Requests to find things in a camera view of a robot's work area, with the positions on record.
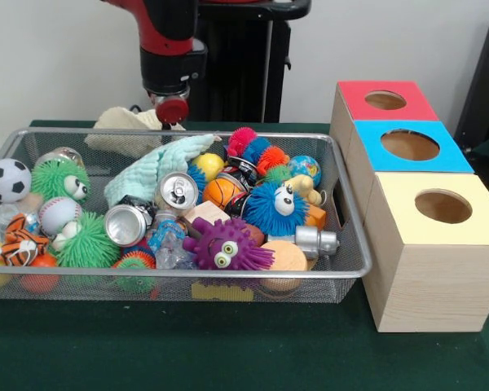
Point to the mint green knit cloth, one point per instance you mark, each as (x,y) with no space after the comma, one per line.
(151,169)

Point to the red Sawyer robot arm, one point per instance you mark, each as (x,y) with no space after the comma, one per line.
(167,41)

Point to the black and white soccer ball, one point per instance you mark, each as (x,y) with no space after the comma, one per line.
(8,179)

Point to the yellow ball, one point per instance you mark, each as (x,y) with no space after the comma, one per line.
(208,165)

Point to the orange tiger plush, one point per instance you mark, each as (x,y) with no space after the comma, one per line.
(16,243)

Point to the green spiky ball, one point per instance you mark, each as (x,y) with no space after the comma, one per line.
(55,181)

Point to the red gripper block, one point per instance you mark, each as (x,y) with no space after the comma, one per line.
(173,109)

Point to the cream knit cloth roll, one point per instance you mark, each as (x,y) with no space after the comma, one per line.
(122,134)

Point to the yellow cheese wedge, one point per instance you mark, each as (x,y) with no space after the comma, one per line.
(220,292)

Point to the clear mesh bin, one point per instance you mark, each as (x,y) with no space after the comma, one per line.
(352,244)

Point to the purple spiky ball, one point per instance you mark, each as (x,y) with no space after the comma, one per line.
(226,244)

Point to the wooden three-hole box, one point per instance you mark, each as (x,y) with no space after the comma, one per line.
(432,277)

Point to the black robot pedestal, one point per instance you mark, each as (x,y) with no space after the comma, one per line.
(244,65)

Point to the dark green tablecloth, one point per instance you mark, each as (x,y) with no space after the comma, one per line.
(228,350)

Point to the blue fuzzy monster toy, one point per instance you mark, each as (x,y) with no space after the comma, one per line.
(273,208)

